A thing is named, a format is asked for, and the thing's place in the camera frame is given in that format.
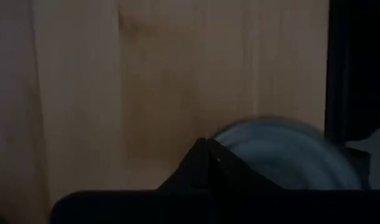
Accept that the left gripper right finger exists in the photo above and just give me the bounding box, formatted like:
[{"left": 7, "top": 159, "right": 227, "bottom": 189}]
[{"left": 208, "top": 139, "right": 284, "bottom": 190}]

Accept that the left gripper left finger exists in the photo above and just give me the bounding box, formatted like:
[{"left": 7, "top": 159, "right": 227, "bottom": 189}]
[{"left": 157, "top": 138, "right": 210, "bottom": 190}]

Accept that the green white label tuna can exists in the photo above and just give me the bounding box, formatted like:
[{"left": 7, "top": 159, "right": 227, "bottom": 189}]
[{"left": 213, "top": 116, "right": 363, "bottom": 190}]

